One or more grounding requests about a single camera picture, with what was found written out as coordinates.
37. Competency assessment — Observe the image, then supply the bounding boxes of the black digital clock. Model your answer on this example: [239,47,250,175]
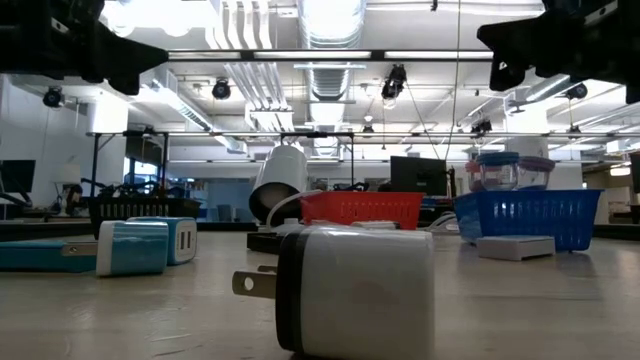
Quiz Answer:
[246,231,284,255]

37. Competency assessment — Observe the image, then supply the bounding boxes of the silver ceiling air duct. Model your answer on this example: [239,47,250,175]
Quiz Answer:
[297,0,369,104]

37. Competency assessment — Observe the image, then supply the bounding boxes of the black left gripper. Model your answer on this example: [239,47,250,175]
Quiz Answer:
[0,0,169,96]

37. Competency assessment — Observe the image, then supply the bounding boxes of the blue plastic basket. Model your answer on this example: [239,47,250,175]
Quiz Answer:
[453,188,604,253]

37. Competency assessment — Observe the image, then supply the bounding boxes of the black computer monitor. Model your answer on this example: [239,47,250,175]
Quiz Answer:
[0,159,37,195]
[389,155,449,197]

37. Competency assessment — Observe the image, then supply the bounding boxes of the clear jars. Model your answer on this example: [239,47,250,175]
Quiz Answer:
[474,151,521,192]

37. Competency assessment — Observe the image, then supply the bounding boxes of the black aluminium table frame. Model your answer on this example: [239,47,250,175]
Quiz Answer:
[0,218,640,242]

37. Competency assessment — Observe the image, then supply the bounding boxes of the white spot lamp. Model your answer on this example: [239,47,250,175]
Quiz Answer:
[248,144,310,226]

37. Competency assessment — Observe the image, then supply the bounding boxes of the white round cable switch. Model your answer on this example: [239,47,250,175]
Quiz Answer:
[269,222,304,236]

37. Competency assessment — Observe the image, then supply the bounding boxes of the white cylindrical appliance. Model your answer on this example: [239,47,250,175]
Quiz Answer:
[504,137,551,161]

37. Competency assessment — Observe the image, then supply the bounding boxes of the teal two-port wall charger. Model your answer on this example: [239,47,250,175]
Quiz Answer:
[127,215,198,266]

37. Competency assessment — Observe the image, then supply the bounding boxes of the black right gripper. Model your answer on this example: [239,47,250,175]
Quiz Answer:
[476,0,640,104]

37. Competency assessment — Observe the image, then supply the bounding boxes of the flat teal box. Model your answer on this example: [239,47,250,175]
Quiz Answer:
[0,239,97,274]

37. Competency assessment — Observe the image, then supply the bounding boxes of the red plastic basket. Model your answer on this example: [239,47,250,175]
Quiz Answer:
[298,190,425,231]

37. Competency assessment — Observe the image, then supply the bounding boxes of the teal and white wall charger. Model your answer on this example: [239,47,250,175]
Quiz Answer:
[62,219,170,278]

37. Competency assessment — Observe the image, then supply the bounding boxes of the black plastic basket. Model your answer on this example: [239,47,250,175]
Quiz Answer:
[88,195,202,236]

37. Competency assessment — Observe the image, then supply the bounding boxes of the white charger with black face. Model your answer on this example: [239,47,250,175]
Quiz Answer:
[231,223,436,360]

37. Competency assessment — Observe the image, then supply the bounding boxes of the black overhead camera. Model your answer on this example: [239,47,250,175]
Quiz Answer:
[380,63,409,101]

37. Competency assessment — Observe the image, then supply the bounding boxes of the white digital clock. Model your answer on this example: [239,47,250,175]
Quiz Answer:
[475,234,557,262]

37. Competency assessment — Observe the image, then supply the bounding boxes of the black background rig frame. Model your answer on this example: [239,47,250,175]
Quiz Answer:
[85,128,357,200]

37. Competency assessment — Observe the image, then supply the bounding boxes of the black overhead light bar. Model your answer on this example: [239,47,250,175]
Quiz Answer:
[167,48,496,63]

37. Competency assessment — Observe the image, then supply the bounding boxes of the small silver white charger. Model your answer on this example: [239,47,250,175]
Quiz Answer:
[350,219,401,231]

